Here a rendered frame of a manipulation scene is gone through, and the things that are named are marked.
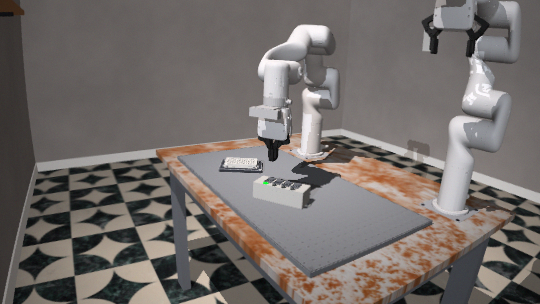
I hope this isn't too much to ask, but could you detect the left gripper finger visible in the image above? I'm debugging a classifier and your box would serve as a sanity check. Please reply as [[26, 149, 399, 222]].
[[422, 14, 442, 54], [465, 14, 490, 57]]

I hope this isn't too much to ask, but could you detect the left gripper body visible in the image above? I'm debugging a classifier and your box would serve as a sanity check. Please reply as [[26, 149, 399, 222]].
[[433, 0, 477, 32]]

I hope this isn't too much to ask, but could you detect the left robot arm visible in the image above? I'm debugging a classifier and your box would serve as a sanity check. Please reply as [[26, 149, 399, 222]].
[[432, 0, 522, 216]]

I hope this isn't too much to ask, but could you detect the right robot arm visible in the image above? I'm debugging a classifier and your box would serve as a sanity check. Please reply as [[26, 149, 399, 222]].
[[249, 25, 340, 157]]

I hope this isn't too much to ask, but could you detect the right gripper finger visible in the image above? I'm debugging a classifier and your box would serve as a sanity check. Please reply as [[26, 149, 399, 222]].
[[271, 133, 290, 162], [258, 136, 274, 161]]

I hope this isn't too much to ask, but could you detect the white operator panel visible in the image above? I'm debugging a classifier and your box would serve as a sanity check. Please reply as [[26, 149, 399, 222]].
[[253, 176, 311, 209]]

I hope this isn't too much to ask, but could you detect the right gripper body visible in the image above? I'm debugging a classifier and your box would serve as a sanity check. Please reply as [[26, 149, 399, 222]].
[[257, 106, 292, 141]]

